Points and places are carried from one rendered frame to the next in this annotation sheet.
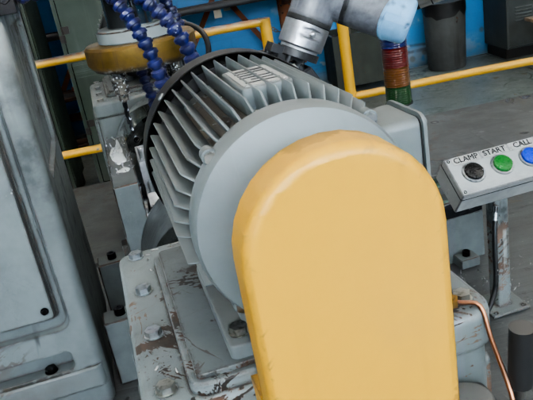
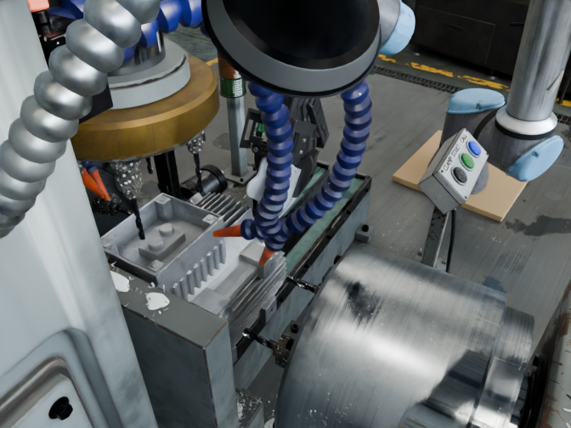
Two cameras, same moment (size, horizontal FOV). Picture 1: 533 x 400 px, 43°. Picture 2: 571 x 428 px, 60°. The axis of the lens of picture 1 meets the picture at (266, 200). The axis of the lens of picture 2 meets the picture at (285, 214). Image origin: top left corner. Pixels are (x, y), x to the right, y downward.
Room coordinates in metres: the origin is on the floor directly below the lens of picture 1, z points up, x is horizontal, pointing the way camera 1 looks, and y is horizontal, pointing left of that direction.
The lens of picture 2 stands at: (0.71, 0.38, 1.52)
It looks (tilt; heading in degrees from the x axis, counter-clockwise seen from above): 38 degrees down; 312
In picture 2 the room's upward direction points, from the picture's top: straight up
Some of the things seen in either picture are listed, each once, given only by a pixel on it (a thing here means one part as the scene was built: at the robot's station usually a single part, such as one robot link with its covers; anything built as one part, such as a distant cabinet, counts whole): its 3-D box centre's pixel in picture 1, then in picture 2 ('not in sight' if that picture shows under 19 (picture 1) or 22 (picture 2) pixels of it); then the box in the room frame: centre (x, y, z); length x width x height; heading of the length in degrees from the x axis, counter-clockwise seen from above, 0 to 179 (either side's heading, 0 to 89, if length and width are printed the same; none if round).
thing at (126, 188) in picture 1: (123, 253); (112, 394); (1.09, 0.27, 0.97); 0.30 x 0.11 x 0.34; 12
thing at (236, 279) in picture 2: not in sight; (193, 284); (1.13, 0.11, 1.01); 0.20 x 0.19 x 0.19; 101
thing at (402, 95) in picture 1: (398, 94); (232, 83); (1.53, -0.35, 1.05); 0.06 x 0.06 x 0.04
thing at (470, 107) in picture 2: not in sight; (473, 120); (1.08, -0.69, 0.98); 0.13 x 0.12 x 0.14; 161
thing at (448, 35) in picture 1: (444, 34); not in sight; (6.10, -1.87, 0.30); 0.39 x 0.39 x 0.60
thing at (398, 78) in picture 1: (396, 75); (231, 64); (1.53, -0.35, 1.10); 0.06 x 0.06 x 0.04
